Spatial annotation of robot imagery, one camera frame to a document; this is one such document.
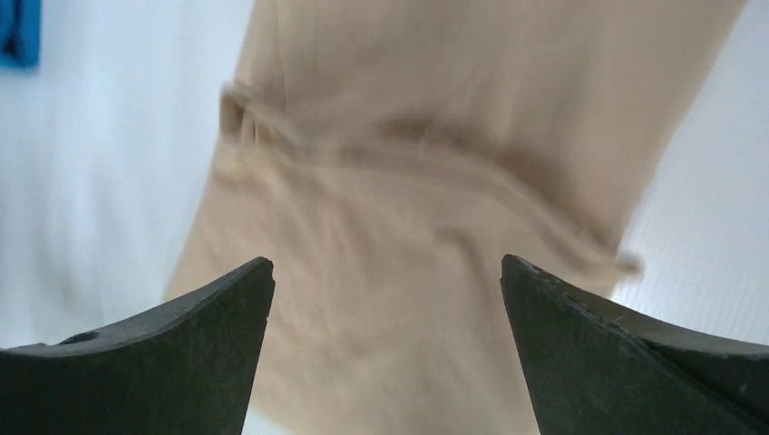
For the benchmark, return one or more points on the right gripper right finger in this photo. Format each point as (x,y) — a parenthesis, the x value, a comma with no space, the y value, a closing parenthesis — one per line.
(596,367)

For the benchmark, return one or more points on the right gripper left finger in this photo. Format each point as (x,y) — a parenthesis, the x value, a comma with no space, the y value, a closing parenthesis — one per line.
(183,367)

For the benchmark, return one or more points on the beige t-shirt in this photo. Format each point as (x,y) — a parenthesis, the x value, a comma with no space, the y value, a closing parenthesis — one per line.
(386,155)

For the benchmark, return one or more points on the folded blue t-shirt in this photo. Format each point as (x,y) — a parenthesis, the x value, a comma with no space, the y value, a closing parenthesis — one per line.
(21,22)

